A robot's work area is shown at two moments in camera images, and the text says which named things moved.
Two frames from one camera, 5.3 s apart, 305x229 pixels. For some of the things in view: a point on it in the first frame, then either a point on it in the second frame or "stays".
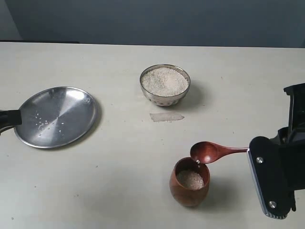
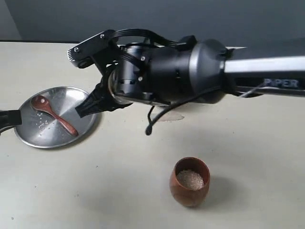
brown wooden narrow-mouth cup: x=189 y=182 stays
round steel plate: x=56 y=117 stays
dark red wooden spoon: x=207 y=152 -> x=43 y=103
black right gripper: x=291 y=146 -> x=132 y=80
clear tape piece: x=157 y=117 stays
